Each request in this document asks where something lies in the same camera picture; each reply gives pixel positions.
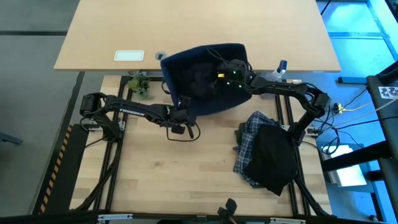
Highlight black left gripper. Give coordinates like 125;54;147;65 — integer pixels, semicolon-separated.
172;95;197;140

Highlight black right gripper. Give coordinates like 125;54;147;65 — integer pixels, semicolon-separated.
216;58;254;91

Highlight black cloth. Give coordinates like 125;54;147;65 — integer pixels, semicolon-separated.
182;62;220;99

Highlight navy white striped fabric bin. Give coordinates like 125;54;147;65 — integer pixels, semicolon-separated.
160;42;253;118

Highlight blue plaid shirt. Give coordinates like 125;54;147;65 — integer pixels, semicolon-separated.
232;111;280;189

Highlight black knit garment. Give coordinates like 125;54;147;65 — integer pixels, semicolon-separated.
243;123;299;197

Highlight clear spray bottle blue nozzle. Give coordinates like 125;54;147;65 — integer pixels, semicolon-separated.
259;59;289;100

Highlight small green succulent plant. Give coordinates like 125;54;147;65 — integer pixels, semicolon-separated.
127;70;154;100

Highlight light wooden desk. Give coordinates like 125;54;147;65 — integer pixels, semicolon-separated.
53;0;342;73

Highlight white rectangular tray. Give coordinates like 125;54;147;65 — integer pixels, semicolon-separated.
113;50;146;62

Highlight small black object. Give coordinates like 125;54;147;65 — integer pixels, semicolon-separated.
216;198;239;224

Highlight black yellow striped base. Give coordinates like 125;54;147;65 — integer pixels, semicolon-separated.
32;123;91;216

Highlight white box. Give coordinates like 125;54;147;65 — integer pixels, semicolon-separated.
322;144;368;187

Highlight white marker card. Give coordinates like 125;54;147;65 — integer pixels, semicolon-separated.
378;86;398;100

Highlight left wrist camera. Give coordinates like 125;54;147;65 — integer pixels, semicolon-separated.
170;124;187;135

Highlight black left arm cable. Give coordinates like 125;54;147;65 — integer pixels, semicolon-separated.
166;123;201;143

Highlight black aluminium table frame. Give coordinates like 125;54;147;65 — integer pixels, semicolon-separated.
73;75;332;220

